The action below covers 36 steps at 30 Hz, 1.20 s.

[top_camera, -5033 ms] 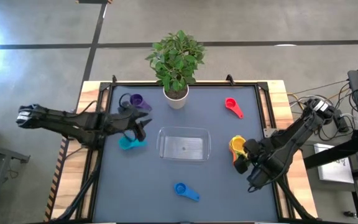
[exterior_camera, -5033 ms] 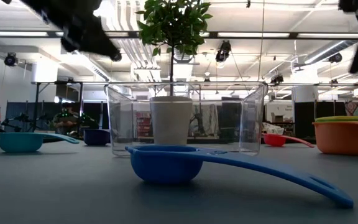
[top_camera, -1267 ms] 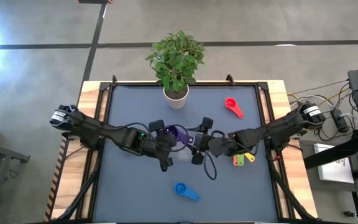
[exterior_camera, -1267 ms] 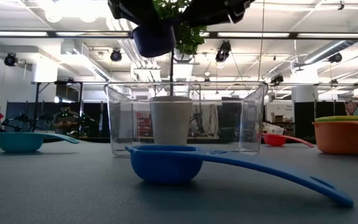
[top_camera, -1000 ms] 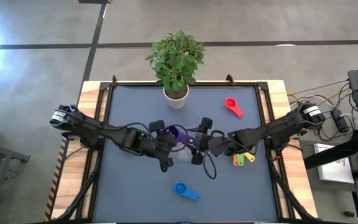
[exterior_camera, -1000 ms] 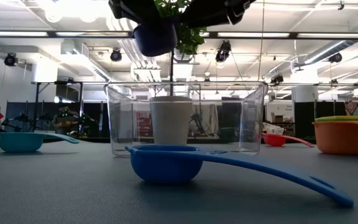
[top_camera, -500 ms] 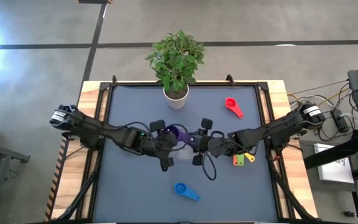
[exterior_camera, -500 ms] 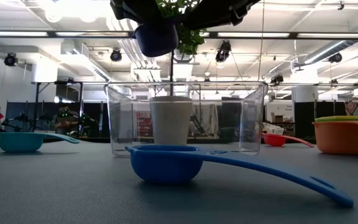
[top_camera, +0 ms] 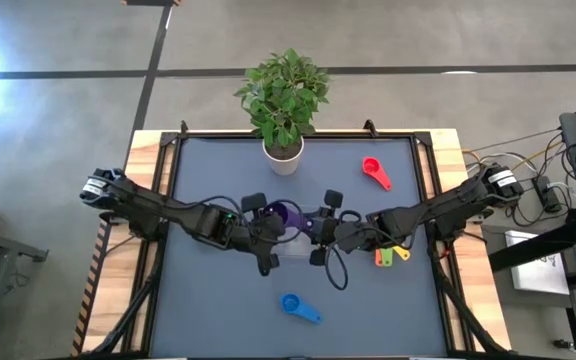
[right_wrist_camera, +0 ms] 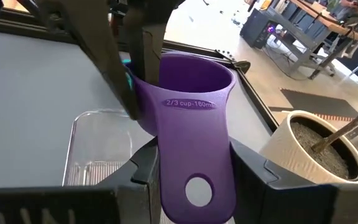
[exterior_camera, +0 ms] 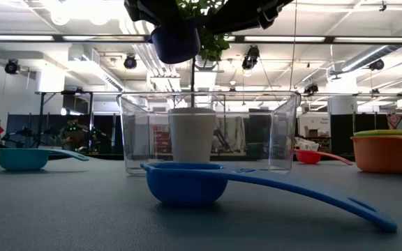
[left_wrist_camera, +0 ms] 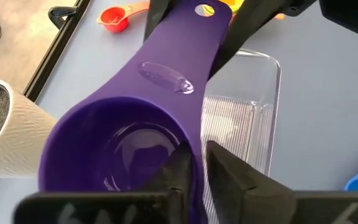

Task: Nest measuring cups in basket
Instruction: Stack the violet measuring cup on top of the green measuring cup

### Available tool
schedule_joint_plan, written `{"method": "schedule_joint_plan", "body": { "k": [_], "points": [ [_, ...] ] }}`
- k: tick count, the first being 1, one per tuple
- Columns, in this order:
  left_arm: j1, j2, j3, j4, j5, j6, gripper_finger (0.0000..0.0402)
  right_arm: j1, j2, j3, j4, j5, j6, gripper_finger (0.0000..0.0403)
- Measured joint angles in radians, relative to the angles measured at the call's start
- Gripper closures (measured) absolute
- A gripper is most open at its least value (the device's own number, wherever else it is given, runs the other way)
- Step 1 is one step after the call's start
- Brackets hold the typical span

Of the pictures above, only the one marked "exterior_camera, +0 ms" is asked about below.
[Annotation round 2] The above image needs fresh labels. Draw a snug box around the dark partition panel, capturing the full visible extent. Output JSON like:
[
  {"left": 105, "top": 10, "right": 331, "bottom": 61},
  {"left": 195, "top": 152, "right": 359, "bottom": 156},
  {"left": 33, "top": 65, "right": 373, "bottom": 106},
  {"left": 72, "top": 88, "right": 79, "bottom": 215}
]
[
  {"left": 5, "top": 113, "right": 121, "bottom": 154},
  {"left": 329, "top": 113, "right": 389, "bottom": 156}
]

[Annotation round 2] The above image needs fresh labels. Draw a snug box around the purple measuring cup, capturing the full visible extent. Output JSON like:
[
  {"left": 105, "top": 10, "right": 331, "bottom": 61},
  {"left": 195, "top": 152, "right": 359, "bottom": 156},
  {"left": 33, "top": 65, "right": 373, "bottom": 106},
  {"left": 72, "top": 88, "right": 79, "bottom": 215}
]
[{"left": 147, "top": 24, "right": 202, "bottom": 65}]

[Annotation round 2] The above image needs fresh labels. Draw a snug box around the green measuring cup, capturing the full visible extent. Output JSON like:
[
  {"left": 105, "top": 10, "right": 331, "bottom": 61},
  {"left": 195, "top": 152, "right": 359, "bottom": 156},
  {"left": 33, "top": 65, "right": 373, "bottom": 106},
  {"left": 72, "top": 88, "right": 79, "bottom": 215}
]
[{"left": 352, "top": 129, "right": 402, "bottom": 138}]

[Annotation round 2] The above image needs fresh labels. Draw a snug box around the brown cardboard box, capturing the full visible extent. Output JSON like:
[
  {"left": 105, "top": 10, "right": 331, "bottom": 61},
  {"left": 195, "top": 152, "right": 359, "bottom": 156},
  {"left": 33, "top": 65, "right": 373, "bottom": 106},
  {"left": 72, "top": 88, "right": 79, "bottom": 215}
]
[{"left": 304, "top": 125, "right": 320, "bottom": 139}]

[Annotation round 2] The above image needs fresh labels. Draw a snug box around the red measuring cup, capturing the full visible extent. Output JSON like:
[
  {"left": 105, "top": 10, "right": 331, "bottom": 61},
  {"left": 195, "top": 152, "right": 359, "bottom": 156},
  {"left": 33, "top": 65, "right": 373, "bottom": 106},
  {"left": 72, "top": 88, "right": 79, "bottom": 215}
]
[{"left": 294, "top": 149, "right": 354, "bottom": 167}]

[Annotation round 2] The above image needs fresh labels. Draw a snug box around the black metal rack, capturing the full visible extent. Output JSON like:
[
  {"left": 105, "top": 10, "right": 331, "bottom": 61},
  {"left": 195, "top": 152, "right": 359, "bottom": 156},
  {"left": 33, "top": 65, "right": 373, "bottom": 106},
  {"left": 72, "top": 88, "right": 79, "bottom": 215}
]
[{"left": 35, "top": 91, "right": 94, "bottom": 154}]

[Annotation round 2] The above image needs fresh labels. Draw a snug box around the white crumpled cloth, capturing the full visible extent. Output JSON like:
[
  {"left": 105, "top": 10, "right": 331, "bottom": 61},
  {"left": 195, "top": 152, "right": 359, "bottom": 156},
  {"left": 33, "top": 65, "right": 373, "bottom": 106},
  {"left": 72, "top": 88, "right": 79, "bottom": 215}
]
[{"left": 293, "top": 136, "right": 320, "bottom": 151}]

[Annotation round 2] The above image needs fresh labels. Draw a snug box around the teal measuring cup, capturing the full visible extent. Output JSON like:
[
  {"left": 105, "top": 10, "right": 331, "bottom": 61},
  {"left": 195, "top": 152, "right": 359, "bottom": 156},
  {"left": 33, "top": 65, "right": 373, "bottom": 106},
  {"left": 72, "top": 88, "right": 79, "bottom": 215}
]
[{"left": 0, "top": 148, "right": 90, "bottom": 172}]

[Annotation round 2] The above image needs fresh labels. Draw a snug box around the orange measuring cup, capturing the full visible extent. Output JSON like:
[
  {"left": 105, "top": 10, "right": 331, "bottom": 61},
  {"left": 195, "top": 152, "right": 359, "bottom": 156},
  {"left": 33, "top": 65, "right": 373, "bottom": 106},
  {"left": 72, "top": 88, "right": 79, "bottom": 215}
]
[{"left": 350, "top": 135, "right": 402, "bottom": 175}]

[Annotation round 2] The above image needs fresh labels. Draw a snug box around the blue measuring cup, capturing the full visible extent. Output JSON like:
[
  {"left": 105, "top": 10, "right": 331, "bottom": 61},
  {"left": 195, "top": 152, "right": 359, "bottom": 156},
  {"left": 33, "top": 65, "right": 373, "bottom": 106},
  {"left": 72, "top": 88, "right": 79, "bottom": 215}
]
[{"left": 140, "top": 162, "right": 399, "bottom": 234}]

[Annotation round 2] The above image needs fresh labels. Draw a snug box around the green plant in cream pot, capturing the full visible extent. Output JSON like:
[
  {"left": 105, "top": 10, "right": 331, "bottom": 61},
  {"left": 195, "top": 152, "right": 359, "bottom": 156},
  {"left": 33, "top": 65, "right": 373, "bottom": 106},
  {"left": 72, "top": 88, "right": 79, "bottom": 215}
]
[{"left": 167, "top": 0, "right": 232, "bottom": 164}]

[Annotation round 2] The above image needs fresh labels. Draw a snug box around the clear plastic basket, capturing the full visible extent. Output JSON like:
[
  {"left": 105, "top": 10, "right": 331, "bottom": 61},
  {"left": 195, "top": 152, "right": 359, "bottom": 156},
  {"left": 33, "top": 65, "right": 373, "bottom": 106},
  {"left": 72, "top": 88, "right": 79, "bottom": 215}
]
[{"left": 117, "top": 91, "right": 302, "bottom": 176}]

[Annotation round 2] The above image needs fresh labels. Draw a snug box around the colourful patterned cloth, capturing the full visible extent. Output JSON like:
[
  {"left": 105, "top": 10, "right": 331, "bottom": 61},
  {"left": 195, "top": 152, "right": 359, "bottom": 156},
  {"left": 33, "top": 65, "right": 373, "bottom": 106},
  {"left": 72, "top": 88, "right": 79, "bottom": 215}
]
[{"left": 386, "top": 111, "right": 402, "bottom": 130}]

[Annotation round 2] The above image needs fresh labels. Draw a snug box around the black ceiling spotlight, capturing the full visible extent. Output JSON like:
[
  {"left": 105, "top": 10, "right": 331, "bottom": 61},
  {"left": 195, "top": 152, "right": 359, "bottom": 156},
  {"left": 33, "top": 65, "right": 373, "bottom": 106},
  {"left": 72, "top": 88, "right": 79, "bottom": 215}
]
[
  {"left": 123, "top": 54, "right": 138, "bottom": 70},
  {"left": 304, "top": 82, "right": 320, "bottom": 95},
  {"left": 368, "top": 58, "right": 385, "bottom": 72},
  {"left": 241, "top": 45, "right": 260, "bottom": 70},
  {"left": 4, "top": 59, "right": 20, "bottom": 75}
]

